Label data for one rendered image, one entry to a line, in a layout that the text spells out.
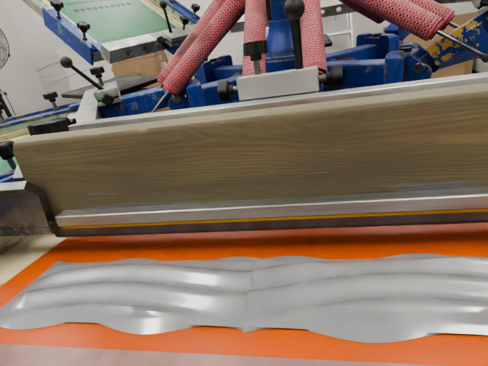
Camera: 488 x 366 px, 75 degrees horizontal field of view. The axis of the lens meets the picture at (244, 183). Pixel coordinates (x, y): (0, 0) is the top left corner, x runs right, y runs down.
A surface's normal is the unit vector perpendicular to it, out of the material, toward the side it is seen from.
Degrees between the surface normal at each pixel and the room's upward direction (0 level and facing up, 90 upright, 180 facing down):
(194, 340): 9
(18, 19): 90
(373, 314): 37
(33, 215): 81
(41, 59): 90
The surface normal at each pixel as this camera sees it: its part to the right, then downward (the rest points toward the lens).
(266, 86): -0.17, 0.36
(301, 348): -0.14, -0.93
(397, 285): -0.19, -0.58
